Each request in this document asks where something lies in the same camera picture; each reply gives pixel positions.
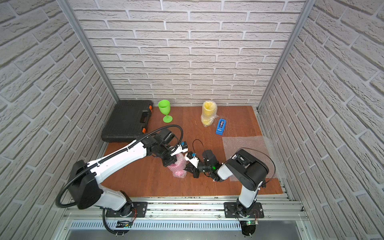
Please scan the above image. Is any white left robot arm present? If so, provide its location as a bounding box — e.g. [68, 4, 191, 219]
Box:
[68, 135, 188, 211]

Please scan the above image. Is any left aluminium corner post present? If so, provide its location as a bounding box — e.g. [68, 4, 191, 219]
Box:
[57, 0, 120, 103]

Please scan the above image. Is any pink plastic wine glass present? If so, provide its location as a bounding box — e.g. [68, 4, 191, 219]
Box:
[169, 155, 187, 178]

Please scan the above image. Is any aluminium corner post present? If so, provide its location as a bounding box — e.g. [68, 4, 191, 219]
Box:
[257, 0, 316, 112]
[57, 0, 120, 103]

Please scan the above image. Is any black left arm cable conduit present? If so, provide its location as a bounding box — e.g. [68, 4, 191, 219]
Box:
[55, 124, 184, 235]

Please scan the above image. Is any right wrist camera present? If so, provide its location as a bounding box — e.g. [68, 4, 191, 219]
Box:
[185, 152, 200, 169]

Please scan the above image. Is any yellow plastic wine glass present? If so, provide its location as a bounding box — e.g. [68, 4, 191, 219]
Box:
[200, 101, 217, 126]

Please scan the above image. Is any blue tape dispenser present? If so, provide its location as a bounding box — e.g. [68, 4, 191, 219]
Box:
[216, 119, 227, 136]

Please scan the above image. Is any green plastic wine glass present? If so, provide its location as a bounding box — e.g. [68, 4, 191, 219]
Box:
[158, 100, 173, 123]

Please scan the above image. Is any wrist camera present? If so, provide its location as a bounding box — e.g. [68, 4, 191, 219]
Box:
[185, 152, 200, 169]
[171, 141, 188, 156]

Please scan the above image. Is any black plastic tool case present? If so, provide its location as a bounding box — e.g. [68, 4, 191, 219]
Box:
[101, 100, 153, 143]

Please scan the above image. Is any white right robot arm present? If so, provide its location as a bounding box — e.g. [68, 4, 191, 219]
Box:
[185, 148, 270, 211]

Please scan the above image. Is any right aluminium corner post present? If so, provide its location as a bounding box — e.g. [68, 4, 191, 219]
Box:
[257, 0, 316, 112]

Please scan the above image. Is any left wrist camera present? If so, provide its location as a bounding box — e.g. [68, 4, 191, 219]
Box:
[171, 141, 188, 156]

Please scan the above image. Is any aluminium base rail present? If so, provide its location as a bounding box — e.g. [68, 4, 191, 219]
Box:
[52, 196, 316, 240]

